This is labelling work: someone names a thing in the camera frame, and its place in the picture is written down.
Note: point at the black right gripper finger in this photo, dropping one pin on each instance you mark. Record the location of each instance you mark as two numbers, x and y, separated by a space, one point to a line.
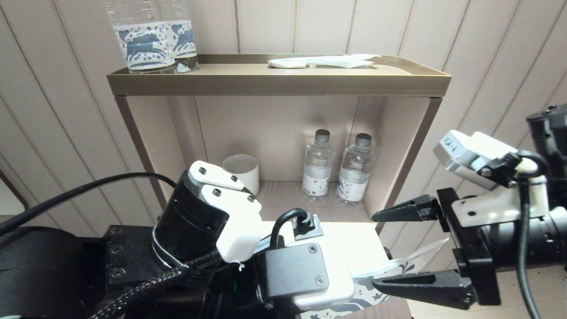
425 288
412 212

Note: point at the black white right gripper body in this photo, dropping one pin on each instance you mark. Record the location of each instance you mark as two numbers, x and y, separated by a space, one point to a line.
474 248

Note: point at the white pouch blue horse print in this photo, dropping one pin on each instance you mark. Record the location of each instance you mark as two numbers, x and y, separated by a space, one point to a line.
363 297

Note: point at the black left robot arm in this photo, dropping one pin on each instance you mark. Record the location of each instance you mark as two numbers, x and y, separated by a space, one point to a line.
186 221

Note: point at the small capped water bottle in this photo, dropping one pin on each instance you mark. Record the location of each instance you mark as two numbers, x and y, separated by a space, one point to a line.
355 177
319 164

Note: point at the white packet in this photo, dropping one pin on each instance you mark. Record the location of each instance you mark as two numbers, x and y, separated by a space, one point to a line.
341 61

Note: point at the white ribbed mug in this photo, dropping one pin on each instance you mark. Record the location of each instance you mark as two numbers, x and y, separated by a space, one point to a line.
241 168

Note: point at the beige wooden shelf unit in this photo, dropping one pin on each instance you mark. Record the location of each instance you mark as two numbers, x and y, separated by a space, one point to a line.
274 84

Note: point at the white folded sachet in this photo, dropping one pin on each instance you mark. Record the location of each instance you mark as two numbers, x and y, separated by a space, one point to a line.
286 64

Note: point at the large horse-label water bottle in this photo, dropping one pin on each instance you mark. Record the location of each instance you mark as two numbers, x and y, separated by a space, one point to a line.
186 40
144 44

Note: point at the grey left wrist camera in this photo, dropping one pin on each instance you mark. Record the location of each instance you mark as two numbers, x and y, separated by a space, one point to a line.
301 270

